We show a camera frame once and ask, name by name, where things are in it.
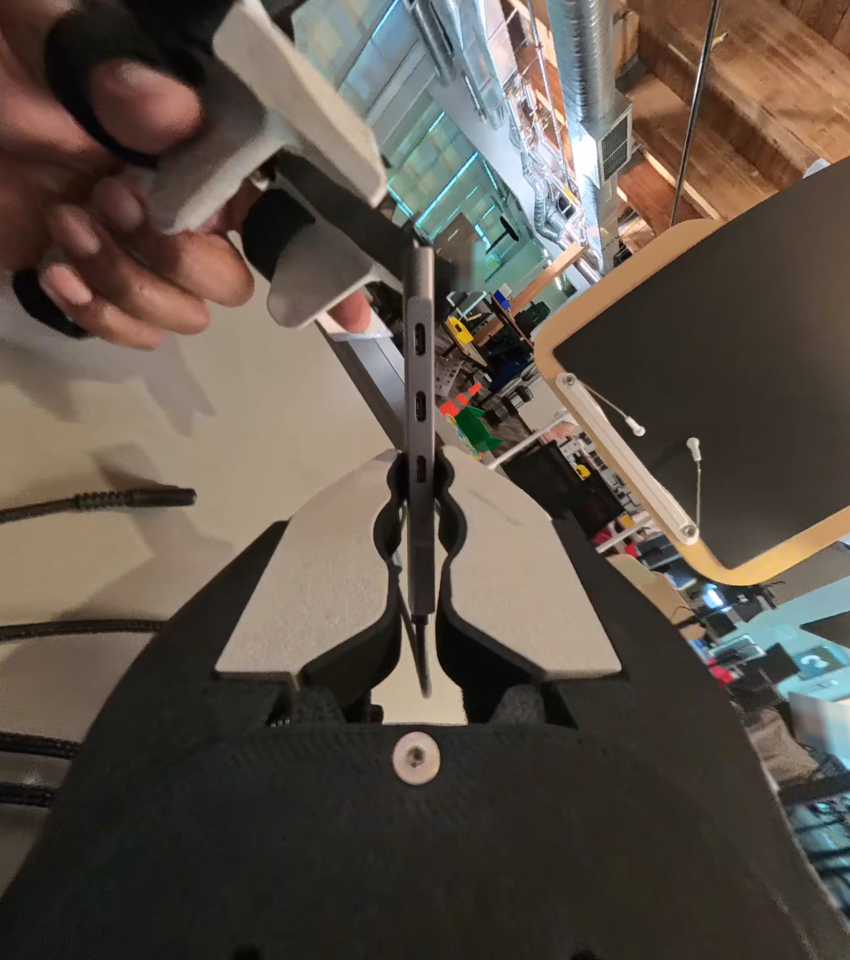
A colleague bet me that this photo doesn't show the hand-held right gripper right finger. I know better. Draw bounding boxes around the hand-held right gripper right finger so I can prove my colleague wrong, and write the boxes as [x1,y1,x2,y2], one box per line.
[431,446,623,685]

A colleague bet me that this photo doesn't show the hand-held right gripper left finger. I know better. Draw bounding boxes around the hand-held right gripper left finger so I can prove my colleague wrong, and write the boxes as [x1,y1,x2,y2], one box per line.
[213,450,405,695]

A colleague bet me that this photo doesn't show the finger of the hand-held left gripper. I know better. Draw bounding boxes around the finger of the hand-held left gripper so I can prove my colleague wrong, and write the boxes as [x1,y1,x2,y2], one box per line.
[141,0,465,291]

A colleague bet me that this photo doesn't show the black hub cable with plug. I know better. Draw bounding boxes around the black hub cable with plug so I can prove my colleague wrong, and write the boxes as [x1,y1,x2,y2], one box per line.
[393,555,438,700]

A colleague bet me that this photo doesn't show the grey usb hub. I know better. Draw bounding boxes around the grey usb hub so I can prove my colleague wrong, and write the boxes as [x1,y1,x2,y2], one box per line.
[398,243,442,621]

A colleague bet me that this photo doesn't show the black braided usb-c cable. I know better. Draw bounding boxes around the black braided usb-c cable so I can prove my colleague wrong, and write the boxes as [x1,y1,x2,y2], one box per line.
[0,486,198,808]

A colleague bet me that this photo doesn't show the green plastic bin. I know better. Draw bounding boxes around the green plastic bin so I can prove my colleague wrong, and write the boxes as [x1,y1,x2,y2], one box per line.
[455,405,506,456]

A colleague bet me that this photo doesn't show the white mounting bar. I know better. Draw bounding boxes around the white mounting bar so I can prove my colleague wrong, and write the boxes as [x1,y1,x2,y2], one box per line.
[554,372,701,546]

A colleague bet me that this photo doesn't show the orange traffic cone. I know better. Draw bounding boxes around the orange traffic cone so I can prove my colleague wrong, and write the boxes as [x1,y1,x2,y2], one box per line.
[438,382,484,418]

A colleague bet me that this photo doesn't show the black panel with wooden edge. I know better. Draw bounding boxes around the black panel with wooden edge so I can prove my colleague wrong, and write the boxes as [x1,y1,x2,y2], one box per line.
[533,150,850,588]

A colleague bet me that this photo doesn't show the thin black rod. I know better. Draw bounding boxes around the thin black rod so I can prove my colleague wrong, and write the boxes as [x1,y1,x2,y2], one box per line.
[668,0,723,228]

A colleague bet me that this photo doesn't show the metal ventilation duct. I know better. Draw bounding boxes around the metal ventilation duct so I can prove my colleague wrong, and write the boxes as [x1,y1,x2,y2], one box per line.
[545,0,635,189]

